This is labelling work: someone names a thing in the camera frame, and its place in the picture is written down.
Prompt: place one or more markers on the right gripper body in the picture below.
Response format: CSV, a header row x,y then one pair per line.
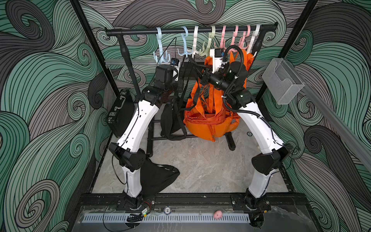
x,y
219,81

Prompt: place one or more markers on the large orange backpack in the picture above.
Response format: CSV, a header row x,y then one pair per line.
x,y
211,126

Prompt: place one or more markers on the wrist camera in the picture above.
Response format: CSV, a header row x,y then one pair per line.
x,y
217,59
175,63

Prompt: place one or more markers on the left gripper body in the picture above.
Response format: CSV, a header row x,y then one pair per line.
x,y
176,87

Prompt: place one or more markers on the pink hook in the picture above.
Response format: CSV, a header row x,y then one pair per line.
x,y
243,45
223,40
235,33

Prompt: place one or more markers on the black case on wall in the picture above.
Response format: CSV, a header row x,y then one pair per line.
x,y
121,113

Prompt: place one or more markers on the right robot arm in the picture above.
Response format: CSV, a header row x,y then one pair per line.
x,y
273,152

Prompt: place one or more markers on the black round mat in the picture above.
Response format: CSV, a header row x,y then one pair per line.
x,y
156,177

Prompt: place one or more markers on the light blue hook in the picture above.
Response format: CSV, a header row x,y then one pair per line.
x,y
186,52
163,54

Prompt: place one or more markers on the black clothes rack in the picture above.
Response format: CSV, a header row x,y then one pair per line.
x,y
119,33

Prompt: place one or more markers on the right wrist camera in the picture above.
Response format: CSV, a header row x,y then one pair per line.
x,y
217,59

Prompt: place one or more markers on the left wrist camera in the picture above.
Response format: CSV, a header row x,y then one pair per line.
x,y
175,63

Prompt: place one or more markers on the pale green hook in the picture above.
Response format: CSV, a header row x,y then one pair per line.
x,y
205,51

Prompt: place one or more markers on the red-orange drawstring bag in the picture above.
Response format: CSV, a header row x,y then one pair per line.
x,y
205,106
227,71

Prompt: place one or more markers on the white hook rightmost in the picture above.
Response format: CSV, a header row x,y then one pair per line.
x,y
254,35

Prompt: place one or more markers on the black bag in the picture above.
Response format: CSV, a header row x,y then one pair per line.
x,y
172,117

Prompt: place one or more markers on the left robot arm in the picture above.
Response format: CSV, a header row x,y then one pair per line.
x,y
127,149

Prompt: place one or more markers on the pink small object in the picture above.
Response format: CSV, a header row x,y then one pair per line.
x,y
218,215

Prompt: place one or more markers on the white hook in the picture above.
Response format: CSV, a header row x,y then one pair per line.
x,y
254,35
194,44

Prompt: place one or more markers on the white mesh wall basket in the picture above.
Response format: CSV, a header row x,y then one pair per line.
x,y
282,80

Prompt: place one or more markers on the light blue hook leftmost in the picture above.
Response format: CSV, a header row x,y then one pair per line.
x,y
163,54

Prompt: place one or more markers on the white slotted cable duct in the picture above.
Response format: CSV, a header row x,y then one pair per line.
x,y
171,218

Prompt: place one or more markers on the black wall shelf tray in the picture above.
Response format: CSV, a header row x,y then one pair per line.
x,y
191,70

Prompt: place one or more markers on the orange sling bag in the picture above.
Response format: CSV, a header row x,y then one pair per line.
x,y
248,59

